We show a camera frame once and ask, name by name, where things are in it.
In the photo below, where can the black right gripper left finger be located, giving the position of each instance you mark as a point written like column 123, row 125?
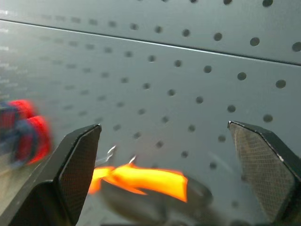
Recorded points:
column 70, row 174

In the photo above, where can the grey metal pegboard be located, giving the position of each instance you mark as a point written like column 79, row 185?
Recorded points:
column 150, row 77

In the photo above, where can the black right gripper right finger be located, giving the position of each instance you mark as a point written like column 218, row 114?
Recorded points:
column 263, row 169

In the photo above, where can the silver pegboard hook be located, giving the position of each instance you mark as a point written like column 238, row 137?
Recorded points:
column 110, row 153
column 132, row 160

